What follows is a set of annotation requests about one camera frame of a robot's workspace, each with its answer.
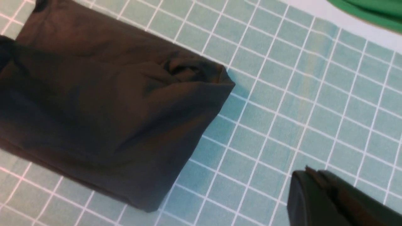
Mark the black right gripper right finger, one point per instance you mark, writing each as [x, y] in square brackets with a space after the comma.
[355, 206]

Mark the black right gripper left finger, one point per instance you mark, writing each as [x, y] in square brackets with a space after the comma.
[309, 202]

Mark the dark gray long-sleeve top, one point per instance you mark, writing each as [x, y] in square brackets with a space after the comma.
[105, 104]

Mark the green checkered tablecloth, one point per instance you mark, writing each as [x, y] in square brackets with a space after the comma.
[308, 93]

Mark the green backdrop cloth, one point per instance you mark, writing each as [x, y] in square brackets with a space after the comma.
[382, 13]

